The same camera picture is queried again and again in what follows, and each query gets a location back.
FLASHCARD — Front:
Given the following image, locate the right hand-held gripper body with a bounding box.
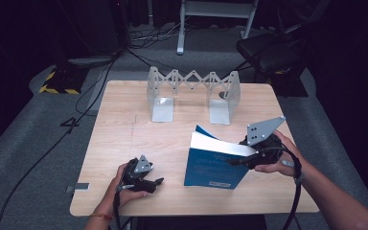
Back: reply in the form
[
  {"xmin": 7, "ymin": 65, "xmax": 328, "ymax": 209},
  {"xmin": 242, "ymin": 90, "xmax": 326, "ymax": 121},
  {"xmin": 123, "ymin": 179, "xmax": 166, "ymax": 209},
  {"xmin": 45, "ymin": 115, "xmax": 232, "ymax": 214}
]
[{"xmin": 239, "ymin": 115, "xmax": 287, "ymax": 171}]

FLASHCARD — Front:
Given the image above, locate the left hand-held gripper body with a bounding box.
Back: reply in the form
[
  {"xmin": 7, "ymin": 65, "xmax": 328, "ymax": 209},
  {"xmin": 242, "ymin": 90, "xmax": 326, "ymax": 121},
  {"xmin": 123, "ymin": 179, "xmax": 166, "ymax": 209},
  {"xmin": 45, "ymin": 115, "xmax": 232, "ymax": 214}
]
[{"xmin": 120, "ymin": 154, "xmax": 157, "ymax": 194}]

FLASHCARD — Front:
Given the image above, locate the blue book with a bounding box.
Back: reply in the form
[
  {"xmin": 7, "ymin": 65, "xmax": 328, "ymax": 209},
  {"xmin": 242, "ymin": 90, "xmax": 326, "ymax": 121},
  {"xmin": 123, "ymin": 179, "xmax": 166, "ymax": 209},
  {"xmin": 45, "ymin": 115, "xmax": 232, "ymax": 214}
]
[{"xmin": 183, "ymin": 124, "xmax": 259, "ymax": 191}]

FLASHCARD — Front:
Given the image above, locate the person's left hand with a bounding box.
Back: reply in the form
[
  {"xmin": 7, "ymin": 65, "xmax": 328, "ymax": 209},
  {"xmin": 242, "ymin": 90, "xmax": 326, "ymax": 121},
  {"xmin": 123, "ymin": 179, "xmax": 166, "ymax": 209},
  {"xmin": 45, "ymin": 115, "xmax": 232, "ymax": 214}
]
[{"xmin": 103, "ymin": 162, "xmax": 151, "ymax": 215}]

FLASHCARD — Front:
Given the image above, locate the person's right hand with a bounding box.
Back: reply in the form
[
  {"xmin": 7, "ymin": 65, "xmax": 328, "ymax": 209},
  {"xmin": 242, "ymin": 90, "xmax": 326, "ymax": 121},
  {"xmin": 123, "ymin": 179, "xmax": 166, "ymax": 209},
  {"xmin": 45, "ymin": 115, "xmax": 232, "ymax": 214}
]
[{"xmin": 254, "ymin": 129, "xmax": 305, "ymax": 178}]

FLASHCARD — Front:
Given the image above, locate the grey tape strip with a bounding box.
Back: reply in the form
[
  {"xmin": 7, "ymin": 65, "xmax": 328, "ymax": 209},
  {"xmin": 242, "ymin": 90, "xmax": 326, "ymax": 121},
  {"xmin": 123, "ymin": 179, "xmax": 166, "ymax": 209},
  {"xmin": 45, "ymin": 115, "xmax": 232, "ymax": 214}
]
[{"xmin": 64, "ymin": 182, "xmax": 91, "ymax": 194}]

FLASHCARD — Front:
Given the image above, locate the expandable grey metal bookend rack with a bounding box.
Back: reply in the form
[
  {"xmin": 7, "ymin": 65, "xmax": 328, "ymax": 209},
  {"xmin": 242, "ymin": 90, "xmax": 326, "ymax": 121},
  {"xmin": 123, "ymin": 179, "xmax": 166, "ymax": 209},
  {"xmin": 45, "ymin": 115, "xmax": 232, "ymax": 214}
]
[{"xmin": 146, "ymin": 65, "xmax": 242, "ymax": 126}]

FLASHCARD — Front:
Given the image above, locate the black chair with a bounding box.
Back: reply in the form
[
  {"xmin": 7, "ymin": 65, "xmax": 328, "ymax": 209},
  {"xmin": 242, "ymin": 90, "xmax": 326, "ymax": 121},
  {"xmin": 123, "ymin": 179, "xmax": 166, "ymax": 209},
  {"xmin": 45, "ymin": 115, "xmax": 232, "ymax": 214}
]
[{"xmin": 235, "ymin": 21, "xmax": 312, "ymax": 98}]

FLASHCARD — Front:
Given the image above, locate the left hand-held gripper cable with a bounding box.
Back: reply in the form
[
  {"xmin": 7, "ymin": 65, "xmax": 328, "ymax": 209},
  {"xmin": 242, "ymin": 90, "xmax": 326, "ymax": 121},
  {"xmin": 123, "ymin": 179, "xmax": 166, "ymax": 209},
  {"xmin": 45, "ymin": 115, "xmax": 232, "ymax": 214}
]
[{"xmin": 112, "ymin": 183, "xmax": 136, "ymax": 230}]

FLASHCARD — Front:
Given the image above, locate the hand-held gripper cable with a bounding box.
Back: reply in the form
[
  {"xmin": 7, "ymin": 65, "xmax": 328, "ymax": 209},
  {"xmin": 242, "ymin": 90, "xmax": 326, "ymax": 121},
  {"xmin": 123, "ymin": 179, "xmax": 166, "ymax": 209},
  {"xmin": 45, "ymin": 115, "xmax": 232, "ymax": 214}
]
[
  {"xmin": 261, "ymin": 146, "xmax": 304, "ymax": 230},
  {"xmin": 112, "ymin": 183, "xmax": 136, "ymax": 230}
]

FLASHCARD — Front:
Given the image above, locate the orange bracelet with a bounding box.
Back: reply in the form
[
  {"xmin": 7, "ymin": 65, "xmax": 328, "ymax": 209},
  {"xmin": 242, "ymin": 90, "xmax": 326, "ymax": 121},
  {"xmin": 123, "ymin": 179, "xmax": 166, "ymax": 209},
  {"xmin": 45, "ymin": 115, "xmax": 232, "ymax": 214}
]
[{"xmin": 88, "ymin": 212, "xmax": 114, "ymax": 222}]

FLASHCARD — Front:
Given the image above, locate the right hand-held gripper cable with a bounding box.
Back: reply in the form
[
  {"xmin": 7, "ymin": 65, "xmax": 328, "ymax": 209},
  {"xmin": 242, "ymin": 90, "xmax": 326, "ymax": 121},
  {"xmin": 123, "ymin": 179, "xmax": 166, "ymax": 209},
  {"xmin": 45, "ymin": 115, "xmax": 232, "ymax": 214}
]
[{"xmin": 261, "ymin": 146, "xmax": 304, "ymax": 230}]

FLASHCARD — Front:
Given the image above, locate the long black floor cable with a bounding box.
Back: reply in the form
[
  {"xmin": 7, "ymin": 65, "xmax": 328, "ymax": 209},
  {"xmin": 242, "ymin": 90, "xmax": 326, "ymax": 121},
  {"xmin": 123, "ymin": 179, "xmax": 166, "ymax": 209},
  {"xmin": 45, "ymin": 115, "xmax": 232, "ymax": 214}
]
[{"xmin": 0, "ymin": 54, "xmax": 120, "ymax": 230}]

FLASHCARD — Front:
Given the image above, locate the yellow-black striped base plate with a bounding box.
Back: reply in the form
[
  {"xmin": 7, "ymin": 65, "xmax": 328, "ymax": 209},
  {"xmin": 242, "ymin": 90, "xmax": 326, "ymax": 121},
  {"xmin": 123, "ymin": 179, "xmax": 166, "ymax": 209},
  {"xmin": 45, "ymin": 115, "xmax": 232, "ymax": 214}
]
[{"xmin": 38, "ymin": 66, "xmax": 90, "ymax": 96}]

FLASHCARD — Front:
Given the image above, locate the white metal stand frame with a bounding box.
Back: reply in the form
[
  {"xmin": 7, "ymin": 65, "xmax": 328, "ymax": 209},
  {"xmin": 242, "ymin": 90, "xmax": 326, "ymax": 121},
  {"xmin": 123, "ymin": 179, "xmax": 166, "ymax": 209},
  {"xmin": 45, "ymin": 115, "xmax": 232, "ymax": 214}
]
[{"xmin": 175, "ymin": 0, "xmax": 261, "ymax": 57}]

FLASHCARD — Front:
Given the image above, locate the bundle of floor cables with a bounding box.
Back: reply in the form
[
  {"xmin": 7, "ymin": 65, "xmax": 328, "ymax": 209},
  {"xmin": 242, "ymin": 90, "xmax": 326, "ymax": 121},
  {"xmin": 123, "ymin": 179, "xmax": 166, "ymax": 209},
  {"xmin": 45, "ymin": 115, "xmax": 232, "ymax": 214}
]
[{"xmin": 127, "ymin": 23, "xmax": 186, "ymax": 50}]

